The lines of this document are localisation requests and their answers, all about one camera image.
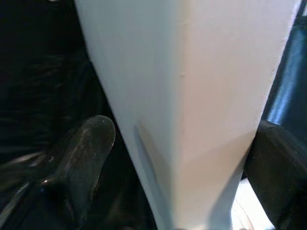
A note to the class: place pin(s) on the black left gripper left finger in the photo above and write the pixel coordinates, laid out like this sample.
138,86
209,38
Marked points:
79,167

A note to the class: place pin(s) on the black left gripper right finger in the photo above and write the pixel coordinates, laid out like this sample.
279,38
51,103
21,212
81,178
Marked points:
280,179

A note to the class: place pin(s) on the white plastic table leg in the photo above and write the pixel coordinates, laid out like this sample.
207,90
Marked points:
187,95

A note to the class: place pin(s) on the black plastic table cloth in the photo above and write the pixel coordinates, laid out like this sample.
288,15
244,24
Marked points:
287,83

